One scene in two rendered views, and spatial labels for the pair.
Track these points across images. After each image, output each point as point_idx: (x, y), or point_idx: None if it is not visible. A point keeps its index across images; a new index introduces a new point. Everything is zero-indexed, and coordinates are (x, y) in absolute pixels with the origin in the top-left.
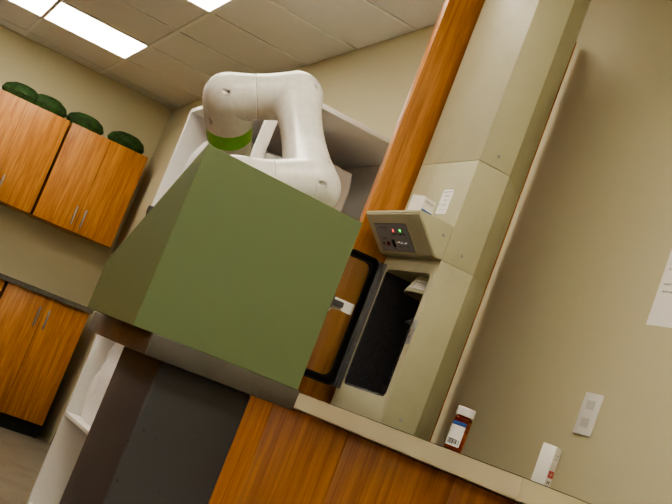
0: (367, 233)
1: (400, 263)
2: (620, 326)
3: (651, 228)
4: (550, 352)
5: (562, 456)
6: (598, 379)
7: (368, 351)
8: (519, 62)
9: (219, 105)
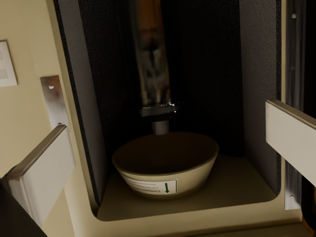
0: None
1: (230, 219)
2: (22, 152)
3: (49, 234)
4: None
5: (3, 12)
6: (13, 100)
7: (263, 14)
8: None
9: None
